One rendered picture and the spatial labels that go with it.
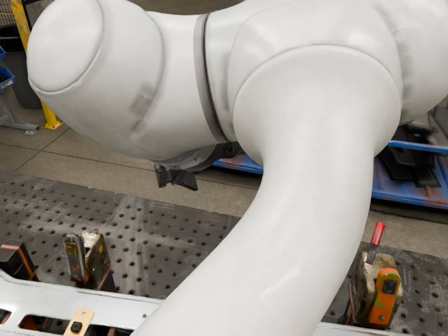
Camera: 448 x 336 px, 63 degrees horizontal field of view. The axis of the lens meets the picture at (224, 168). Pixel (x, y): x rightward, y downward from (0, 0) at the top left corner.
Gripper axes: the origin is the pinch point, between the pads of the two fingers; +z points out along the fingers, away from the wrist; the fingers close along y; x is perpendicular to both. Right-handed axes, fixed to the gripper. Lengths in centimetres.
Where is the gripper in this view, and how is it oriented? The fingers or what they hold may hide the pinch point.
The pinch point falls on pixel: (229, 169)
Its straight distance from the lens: 61.7
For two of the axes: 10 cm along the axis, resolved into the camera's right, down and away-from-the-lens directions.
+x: -2.5, -9.3, 2.7
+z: 2.7, 2.1, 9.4
